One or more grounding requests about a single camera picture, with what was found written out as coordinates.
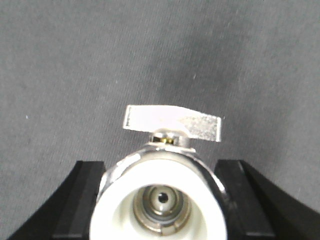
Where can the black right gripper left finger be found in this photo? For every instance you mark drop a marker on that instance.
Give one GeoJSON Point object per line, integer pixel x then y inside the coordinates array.
{"type": "Point", "coordinates": [66, 214]}

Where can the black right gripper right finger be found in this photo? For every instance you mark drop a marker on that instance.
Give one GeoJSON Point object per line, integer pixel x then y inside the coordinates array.
{"type": "Point", "coordinates": [256, 209]}

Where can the chrome valve with white caps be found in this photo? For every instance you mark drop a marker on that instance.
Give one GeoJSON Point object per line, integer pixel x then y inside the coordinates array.
{"type": "Point", "coordinates": [163, 191]}

